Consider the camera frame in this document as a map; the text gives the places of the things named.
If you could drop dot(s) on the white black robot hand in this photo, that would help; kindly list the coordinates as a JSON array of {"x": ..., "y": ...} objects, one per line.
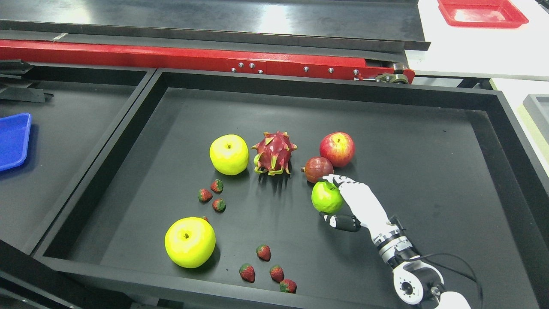
[{"x": 365, "y": 208}]

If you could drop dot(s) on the green apple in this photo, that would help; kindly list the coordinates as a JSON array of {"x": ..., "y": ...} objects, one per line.
[{"x": 326, "y": 197}]

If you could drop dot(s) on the red apple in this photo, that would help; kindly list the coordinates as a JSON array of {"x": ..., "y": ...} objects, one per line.
[{"x": 338, "y": 147}]

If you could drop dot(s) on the yellow apple upper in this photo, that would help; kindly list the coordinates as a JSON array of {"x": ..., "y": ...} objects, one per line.
[{"x": 229, "y": 154}]

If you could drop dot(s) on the yellow apple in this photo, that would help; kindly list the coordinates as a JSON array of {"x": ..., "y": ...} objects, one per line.
[
  {"x": 189, "y": 242},
  {"x": 229, "y": 154}
]

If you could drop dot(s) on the black shelf tray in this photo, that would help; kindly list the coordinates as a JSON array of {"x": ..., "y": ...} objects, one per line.
[{"x": 452, "y": 164}]

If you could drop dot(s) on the yellow apple lower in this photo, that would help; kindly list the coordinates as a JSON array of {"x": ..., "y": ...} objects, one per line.
[{"x": 189, "y": 242}]

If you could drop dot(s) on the dark red pomegranate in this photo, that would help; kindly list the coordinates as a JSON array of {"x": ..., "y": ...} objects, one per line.
[{"x": 316, "y": 167}]

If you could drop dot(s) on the pink dragon fruit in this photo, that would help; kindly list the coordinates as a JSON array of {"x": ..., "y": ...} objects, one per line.
[{"x": 273, "y": 154}]

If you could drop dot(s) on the strawberry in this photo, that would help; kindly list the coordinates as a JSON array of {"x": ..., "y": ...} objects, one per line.
[
  {"x": 219, "y": 205},
  {"x": 263, "y": 252},
  {"x": 247, "y": 273},
  {"x": 276, "y": 273},
  {"x": 288, "y": 286},
  {"x": 204, "y": 195},
  {"x": 217, "y": 186}
]

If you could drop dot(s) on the red metal beam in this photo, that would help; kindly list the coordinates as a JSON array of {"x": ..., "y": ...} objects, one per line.
[{"x": 274, "y": 64}]

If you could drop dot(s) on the red tray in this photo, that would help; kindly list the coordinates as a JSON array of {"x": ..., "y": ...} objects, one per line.
[{"x": 490, "y": 14}]

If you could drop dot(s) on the blue tray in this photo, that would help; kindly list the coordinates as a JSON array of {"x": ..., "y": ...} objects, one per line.
[{"x": 14, "y": 140}]

